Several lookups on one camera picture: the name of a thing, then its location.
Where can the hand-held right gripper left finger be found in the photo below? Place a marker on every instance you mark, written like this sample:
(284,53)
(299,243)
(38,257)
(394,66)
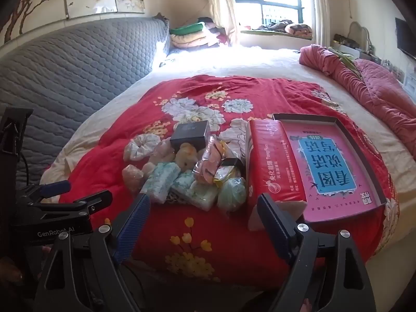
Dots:
(133,224)

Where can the floral pocket tissue pack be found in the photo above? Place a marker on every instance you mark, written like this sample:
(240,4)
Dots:
(182,183)
(203,196)
(159,182)

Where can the green folded blanket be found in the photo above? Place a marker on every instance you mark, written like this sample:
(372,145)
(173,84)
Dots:
(188,29)

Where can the peach soft packet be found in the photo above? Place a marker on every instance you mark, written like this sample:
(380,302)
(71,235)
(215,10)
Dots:
(149,170)
(131,177)

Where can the pink shallow cardboard box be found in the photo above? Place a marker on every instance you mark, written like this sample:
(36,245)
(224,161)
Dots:
(344,201)

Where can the cream curtain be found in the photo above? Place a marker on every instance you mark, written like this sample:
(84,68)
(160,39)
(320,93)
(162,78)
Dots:
(320,6)
(221,3)

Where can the red and white carton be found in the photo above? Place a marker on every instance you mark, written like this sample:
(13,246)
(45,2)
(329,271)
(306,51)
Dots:
(273,162)

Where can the black flat television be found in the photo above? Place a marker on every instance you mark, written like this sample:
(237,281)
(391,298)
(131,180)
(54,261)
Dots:
(406,39)

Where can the white vanity table with mirror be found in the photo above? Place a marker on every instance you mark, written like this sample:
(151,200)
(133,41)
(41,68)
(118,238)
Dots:
(359,35)

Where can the white patterned scrunchie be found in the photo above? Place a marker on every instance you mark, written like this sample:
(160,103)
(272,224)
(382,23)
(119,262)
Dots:
(133,149)

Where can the yellow snack packet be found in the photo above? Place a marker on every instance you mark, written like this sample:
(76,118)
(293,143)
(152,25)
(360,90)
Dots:
(224,175)

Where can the black glossy box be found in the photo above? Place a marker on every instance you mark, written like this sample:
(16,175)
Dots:
(190,133)

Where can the green cloth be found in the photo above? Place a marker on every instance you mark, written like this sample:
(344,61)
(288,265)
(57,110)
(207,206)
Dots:
(344,60)

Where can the green soft item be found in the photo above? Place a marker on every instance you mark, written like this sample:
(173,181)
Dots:
(231,195)

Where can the pink quilt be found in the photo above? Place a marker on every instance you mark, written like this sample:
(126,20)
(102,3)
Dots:
(373,97)

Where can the red floral blanket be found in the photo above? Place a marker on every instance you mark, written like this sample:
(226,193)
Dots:
(162,250)

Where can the white drawer cabinet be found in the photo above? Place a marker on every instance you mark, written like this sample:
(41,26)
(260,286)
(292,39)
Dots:
(410,83)

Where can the small dark plush toy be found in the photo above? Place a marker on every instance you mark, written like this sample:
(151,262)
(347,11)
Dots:
(232,163)

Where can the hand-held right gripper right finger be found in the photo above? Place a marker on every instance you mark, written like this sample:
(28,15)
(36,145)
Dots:
(276,230)

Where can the person's left hand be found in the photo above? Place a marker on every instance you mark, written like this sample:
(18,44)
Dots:
(16,271)

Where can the brown floral pillow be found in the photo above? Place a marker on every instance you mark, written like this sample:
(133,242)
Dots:
(299,30)

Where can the beige plush bear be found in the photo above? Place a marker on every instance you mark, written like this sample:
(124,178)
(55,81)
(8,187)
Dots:
(187,156)

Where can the pink item in clear bag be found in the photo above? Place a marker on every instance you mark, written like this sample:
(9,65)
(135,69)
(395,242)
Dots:
(208,162)

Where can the grey quilted headboard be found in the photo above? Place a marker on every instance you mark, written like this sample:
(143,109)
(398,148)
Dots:
(81,65)

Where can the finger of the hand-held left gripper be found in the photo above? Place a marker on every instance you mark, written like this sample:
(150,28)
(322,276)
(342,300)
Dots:
(53,189)
(94,203)

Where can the dark crumpled cloth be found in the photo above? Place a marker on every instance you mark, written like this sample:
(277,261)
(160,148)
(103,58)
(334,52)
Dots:
(276,25)

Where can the green windowsill mat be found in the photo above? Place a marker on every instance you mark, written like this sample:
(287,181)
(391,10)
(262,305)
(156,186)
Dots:
(260,33)

